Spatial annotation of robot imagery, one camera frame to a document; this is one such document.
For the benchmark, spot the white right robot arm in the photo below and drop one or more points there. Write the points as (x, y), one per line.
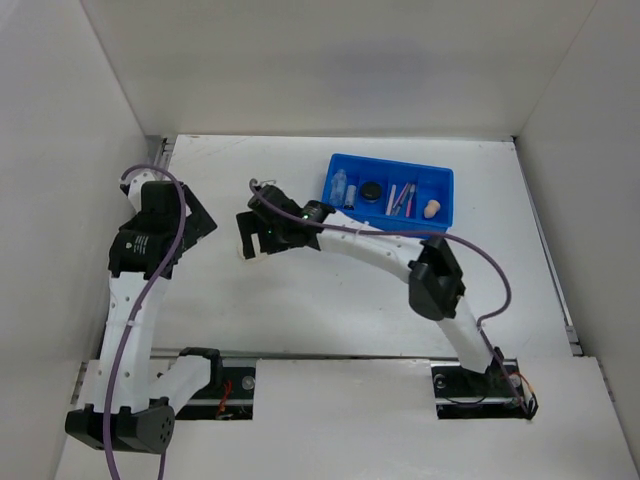
(425, 262)

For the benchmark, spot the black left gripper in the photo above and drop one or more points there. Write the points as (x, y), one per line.
(198, 224)

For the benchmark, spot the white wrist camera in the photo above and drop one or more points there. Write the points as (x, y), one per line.
(270, 187)
(132, 188)

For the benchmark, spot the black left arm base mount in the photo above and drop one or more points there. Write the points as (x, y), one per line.
(229, 394)

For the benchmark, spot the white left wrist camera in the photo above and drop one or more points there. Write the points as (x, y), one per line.
(132, 188)

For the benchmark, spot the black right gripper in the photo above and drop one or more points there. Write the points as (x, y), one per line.
(250, 223)

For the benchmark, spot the black round compact jar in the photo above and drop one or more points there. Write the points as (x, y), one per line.
(371, 191)

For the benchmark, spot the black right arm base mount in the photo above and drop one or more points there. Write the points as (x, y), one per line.
(462, 394)

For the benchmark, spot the round beige powder puff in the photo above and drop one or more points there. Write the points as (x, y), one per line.
(259, 257)

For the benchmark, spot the clear bottle black cap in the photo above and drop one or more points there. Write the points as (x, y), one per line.
(350, 197)

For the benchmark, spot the aluminium rail right edge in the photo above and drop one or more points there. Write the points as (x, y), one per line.
(571, 332)

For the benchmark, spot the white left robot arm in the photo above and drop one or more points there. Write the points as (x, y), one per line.
(126, 410)

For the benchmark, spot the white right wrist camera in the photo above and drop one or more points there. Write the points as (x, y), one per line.
(270, 187)

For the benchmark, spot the blue plastic organizer tray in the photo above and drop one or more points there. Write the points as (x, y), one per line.
(431, 183)

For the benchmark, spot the peach makeup sponge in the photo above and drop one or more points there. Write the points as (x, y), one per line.
(431, 209)

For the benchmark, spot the thin pink brush black tip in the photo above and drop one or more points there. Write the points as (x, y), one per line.
(398, 208)

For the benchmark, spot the beige pink pencil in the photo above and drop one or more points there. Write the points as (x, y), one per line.
(390, 200)

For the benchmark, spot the grey makeup pen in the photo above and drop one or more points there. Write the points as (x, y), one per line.
(403, 194)

